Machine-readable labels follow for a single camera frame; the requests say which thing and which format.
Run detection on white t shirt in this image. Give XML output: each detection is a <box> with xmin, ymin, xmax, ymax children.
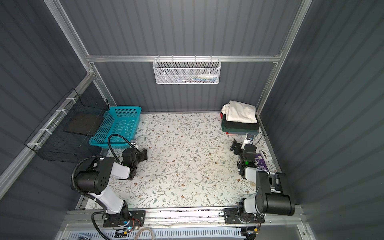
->
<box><xmin>221</xmin><ymin>101</ymin><xmax>258</xmax><ymax>124</ymax></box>

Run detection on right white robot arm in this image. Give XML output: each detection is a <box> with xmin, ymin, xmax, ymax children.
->
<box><xmin>230</xmin><ymin>134</ymin><xmax>295</xmax><ymax>217</ymax></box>

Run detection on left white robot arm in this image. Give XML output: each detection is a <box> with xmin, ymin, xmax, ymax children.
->
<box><xmin>71</xmin><ymin>134</ymin><xmax>148</xmax><ymax>219</ymax></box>

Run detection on folded dark t shirt stack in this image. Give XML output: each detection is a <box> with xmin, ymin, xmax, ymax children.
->
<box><xmin>220</xmin><ymin>113</ymin><xmax>260</xmax><ymax>135</ymax></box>

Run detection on purple printed book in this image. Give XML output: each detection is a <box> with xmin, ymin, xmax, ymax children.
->
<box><xmin>255</xmin><ymin>153</ymin><xmax>269</xmax><ymax>172</ymax></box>

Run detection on teal plastic laundry basket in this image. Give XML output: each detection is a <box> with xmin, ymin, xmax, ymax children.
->
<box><xmin>89</xmin><ymin>106</ymin><xmax>142</xmax><ymax>149</ymax></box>

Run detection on items in mesh basket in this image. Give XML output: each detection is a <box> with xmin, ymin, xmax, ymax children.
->
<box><xmin>173</xmin><ymin>74</ymin><xmax>219</xmax><ymax>84</ymax></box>

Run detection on black pad in wire basket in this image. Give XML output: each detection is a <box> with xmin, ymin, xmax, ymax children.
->
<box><xmin>64</xmin><ymin>112</ymin><xmax>104</xmax><ymax>137</ymax></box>

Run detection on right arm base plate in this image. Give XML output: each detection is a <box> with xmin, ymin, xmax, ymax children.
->
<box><xmin>223</xmin><ymin>208</ymin><xmax>265</xmax><ymax>225</ymax></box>

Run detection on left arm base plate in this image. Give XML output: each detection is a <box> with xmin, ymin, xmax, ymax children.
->
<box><xmin>102</xmin><ymin>211</ymin><xmax>146</xmax><ymax>228</ymax></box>

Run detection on black wire wall basket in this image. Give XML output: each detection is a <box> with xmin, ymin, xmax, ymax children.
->
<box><xmin>24</xmin><ymin>86</ymin><xmax>110</xmax><ymax>163</ymax></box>

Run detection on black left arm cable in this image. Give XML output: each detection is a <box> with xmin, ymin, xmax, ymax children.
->
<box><xmin>70</xmin><ymin>133</ymin><xmax>134</xmax><ymax>240</ymax></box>

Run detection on white vented cable duct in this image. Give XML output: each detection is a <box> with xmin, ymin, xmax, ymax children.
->
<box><xmin>67</xmin><ymin>227</ymin><xmax>250</xmax><ymax>240</ymax></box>

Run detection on white mesh wall basket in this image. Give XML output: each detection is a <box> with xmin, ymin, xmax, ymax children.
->
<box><xmin>153</xmin><ymin>61</ymin><xmax>222</xmax><ymax>85</ymax></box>

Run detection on aluminium frame rail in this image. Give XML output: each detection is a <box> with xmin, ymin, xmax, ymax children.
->
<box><xmin>86</xmin><ymin>55</ymin><xmax>281</xmax><ymax>63</ymax></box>

